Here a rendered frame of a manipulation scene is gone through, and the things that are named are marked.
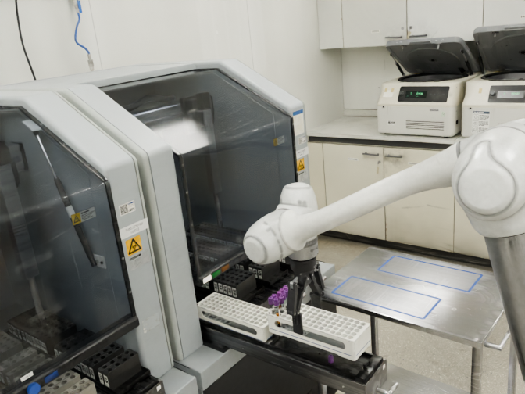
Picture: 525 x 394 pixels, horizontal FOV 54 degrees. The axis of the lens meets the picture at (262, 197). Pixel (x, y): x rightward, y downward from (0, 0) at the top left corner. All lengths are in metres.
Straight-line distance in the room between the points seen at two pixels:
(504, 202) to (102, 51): 2.22
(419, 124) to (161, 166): 2.47
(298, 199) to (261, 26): 2.46
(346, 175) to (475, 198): 3.14
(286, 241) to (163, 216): 0.47
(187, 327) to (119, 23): 1.69
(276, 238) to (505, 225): 0.51
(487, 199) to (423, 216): 2.95
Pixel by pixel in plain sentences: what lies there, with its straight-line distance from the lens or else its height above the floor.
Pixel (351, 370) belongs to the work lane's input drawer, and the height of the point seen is 0.80.
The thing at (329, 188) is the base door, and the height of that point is 0.45.
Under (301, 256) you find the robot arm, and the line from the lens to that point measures 1.44.
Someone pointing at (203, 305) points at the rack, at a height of 0.86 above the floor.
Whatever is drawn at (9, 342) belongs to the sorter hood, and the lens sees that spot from 1.38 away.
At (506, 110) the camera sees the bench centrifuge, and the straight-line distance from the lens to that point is 3.55.
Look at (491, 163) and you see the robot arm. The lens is 0.96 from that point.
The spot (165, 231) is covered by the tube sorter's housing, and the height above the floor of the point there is 1.19.
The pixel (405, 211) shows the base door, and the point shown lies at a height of 0.34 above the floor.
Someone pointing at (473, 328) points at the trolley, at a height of 0.82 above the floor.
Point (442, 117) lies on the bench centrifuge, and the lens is 3.66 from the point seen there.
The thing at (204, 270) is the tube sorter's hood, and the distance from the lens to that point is 1.73.
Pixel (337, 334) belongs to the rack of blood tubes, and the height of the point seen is 0.92.
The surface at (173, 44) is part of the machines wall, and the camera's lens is 3.10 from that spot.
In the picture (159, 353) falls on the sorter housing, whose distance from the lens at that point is 1.71.
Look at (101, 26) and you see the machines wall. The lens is 2.81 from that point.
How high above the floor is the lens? 1.75
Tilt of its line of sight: 19 degrees down
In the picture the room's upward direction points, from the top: 6 degrees counter-clockwise
